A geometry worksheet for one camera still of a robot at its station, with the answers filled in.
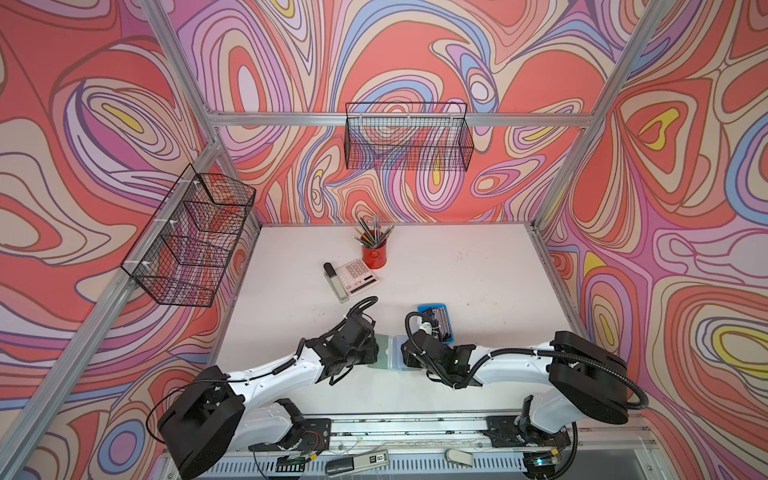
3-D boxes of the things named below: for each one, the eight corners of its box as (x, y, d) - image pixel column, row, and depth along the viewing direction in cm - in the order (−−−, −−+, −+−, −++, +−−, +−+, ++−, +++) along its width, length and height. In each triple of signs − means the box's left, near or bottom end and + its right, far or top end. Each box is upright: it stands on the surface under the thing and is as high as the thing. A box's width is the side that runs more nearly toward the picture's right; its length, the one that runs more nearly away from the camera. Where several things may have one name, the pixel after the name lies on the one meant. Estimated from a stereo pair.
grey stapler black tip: (340, 305, 98) (338, 298, 94) (322, 272, 106) (320, 265, 103) (349, 301, 99) (348, 294, 96) (331, 268, 107) (329, 261, 104)
